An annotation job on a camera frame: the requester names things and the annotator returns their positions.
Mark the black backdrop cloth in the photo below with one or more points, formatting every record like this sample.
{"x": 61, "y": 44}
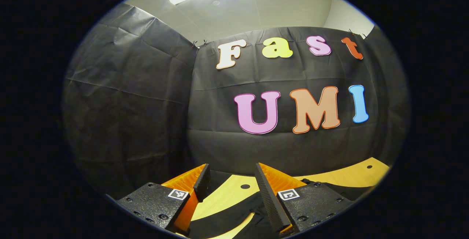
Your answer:
{"x": 146, "y": 96}

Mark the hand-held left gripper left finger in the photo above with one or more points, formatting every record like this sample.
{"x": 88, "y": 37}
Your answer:
{"x": 202, "y": 182}

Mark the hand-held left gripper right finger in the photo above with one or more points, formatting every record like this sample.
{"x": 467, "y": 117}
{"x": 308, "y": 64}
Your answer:
{"x": 269, "y": 202}

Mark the black garment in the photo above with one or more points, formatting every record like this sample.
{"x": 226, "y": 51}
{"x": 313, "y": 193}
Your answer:
{"x": 234, "y": 226}

